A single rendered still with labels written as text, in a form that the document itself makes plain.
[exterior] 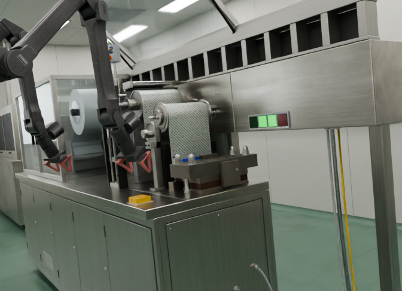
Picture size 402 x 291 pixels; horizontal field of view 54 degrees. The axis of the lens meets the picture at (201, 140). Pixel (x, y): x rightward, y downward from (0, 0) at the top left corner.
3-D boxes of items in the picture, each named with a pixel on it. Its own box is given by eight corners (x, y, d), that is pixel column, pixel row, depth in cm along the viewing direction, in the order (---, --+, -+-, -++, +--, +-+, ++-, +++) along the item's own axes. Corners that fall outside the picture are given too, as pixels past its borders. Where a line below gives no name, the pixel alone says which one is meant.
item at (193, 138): (171, 165, 185) (168, 125, 184) (211, 158, 199) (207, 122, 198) (172, 165, 185) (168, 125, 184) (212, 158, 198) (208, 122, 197)
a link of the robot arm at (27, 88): (5, 35, 168) (18, 30, 162) (17, 36, 173) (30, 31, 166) (23, 134, 173) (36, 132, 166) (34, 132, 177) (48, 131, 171)
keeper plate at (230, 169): (221, 186, 176) (219, 162, 176) (238, 183, 182) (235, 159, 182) (225, 187, 174) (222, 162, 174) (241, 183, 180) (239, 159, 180)
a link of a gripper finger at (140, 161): (145, 166, 155) (135, 147, 151) (159, 166, 151) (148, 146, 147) (136, 177, 151) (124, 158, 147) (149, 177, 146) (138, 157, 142)
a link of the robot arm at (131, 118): (96, 116, 143) (112, 114, 137) (115, 100, 150) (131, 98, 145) (112, 143, 148) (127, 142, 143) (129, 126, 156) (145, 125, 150)
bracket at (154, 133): (149, 190, 191) (142, 128, 189) (160, 188, 195) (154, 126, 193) (154, 191, 187) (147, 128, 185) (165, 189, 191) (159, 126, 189)
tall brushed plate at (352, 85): (77, 139, 386) (74, 109, 384) (104, 137, 402) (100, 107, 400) (372, 126, 134) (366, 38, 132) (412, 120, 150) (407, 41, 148)
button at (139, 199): (128, 202, 165) (128, 197, 164) (143, 199, 169) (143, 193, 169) (136, 205, 159) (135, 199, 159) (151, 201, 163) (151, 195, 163)
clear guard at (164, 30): (81, 10, 255) (82, 9, 256) (137, 63, 278) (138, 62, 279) (163, -59, 170) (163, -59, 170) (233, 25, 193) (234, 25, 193)
